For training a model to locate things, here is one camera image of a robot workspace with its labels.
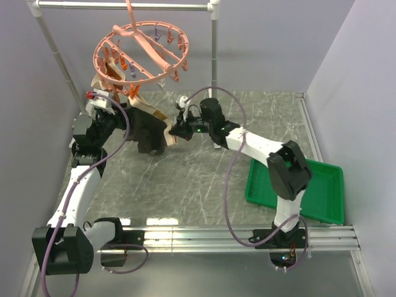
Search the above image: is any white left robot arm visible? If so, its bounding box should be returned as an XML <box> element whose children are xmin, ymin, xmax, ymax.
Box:
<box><xmin>32</xmin><ymin>108</ymin><xmax>137</xmax><ymax>275</ymax></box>

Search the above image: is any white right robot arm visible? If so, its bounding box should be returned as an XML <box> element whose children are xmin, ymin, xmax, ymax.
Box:
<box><xmin>170</xmin><ymin>96</ymin><xmax>312</xmax><ymax>249</ymax></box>

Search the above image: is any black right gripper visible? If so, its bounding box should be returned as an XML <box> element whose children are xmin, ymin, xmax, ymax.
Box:
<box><xmin>169</xmin><ymin>109</ymin><xmax>213</xmax><ymax>142</ymax></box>

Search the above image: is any white metal clothes rack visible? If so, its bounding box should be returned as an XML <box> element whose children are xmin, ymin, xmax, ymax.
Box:
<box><xmin>26</xmin><ymin>0</ymin><xmax>223</xmax><ymax>150</ymax></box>

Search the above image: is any dark brown boxer underwear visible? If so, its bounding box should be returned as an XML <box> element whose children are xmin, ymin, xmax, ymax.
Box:
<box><xmin>127</xmin><ymin>95</ymin><xmax>178</xmax><ymax>155</ymax></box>

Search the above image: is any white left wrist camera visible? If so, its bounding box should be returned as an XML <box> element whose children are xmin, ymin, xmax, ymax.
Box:
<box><xmin>85</xmin><ymin>88</ymin><xmax>115</xmax><ymax>118</ymax></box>

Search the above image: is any pink round clip hanger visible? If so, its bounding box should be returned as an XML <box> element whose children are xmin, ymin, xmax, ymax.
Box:
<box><xmin>92</xmin><ymin>9</ymin><xmax>189</xmax><ymax>95</ymax></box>

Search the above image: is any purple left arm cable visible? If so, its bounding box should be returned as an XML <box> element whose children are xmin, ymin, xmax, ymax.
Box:
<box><xmin>40</xmin><ymin>94</ymin><xmax>149</xmax><ymax>297</ymax></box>

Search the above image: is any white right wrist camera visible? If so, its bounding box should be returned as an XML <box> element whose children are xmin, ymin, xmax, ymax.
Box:
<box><xmin>175</xmin><ymin>95</ymin><xmax>190</xmax><ymax>121</ymax></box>

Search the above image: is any aluminium mounting rail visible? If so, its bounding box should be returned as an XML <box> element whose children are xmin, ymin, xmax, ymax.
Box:
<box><xmin>33</xmin><ymin>225</ymin><xmax>361</xmax><ymax>254</ymax></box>

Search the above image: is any orange brown hanging underwear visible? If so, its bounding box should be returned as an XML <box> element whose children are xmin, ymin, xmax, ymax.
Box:
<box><xmin>90</xmin><ymin>58</ymin><xmax>126</xmax><ymax>91</ymax></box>

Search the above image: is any green plastic tray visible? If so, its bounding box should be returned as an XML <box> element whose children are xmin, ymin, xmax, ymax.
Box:
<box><xmin>244</xmin><ymin>159</ymin><xmax>345</xmax><ymax>225</ymax></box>

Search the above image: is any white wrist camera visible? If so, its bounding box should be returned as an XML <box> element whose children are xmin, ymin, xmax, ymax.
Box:
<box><xmin>85</xmin><ymin>88</ymin><xmax>115</xmax><ymax>118</ymax></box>
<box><xmin>175</xmin><ymin>95</ymin><xmax>190</xmax><ymax>121</ymax></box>

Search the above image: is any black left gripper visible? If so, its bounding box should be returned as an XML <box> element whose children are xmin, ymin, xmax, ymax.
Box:
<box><xmin>94</xmin><ymin>103</ymin><xmax>136</xmax><ymax>148</ymax></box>

